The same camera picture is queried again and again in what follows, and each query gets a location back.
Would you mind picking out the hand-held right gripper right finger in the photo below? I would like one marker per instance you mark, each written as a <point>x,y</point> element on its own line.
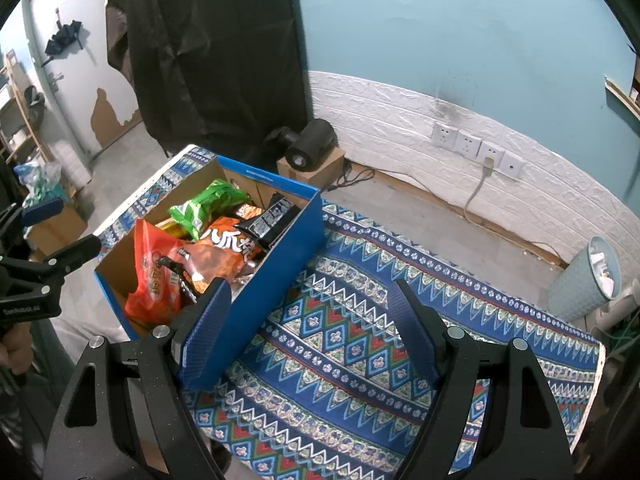
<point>412,330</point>

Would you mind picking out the white wall socket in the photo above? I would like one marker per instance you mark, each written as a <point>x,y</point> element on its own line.
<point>513,166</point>
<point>468,143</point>
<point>492,150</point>
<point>444,135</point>

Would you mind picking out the brown cardboard carton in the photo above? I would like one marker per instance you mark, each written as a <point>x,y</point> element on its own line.
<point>55,232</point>

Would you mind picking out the orange black snack packet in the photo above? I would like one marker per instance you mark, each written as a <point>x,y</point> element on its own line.
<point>220,255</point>

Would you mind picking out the white peeling door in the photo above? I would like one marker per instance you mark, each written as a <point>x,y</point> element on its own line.
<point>75,100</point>

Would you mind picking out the black cloth backdrop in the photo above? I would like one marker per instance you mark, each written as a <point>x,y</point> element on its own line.
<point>210,60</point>

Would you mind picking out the light blue trash bin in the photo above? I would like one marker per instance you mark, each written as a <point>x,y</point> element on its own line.
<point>580,285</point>

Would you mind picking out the white pipe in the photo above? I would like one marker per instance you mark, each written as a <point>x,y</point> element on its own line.
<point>615,312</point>

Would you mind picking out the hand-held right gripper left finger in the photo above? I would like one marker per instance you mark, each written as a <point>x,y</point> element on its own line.
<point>207,330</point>

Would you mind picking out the wooden wall shelf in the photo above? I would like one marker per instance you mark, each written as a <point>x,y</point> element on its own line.
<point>622,95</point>

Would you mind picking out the teal plastic bag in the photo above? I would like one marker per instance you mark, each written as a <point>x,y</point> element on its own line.
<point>40,182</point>

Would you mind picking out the wooden storage rack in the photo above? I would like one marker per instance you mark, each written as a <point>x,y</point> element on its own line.
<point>20,120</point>

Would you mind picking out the small cardboard box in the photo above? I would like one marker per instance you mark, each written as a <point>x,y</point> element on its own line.
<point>320,177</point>

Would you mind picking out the orange red snack packet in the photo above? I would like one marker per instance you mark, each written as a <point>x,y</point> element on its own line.
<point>150,280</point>

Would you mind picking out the patterned blue tablecloth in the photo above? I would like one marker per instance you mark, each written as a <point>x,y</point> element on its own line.
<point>350,340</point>

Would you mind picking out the person's left hand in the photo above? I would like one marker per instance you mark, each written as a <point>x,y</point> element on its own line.
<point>12,345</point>

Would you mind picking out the long gold snack packet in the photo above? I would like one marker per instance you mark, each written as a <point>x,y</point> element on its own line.
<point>172,230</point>

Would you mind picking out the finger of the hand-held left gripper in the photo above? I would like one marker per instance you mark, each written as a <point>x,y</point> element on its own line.
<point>75,252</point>
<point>42,210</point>

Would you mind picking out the black folded umbrella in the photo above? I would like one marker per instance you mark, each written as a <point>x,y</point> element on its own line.
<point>65,35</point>

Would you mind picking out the small orange snack packet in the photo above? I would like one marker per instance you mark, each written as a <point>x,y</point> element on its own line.
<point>249,210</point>

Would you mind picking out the green snack packet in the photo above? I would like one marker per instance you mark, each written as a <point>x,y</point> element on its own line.
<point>207,205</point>

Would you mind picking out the blue cardboard box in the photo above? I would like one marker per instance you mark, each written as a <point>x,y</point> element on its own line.
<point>280,270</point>

